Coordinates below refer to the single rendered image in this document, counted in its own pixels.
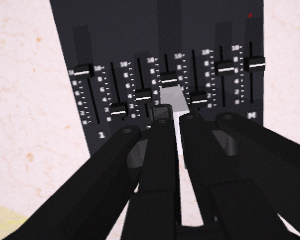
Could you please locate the black lighting desk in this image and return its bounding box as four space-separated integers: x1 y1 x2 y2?
49 0 265 157

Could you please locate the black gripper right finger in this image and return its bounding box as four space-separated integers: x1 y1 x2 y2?
170 84 300 240

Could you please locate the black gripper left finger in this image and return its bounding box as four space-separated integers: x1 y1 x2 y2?
2 87 182 240

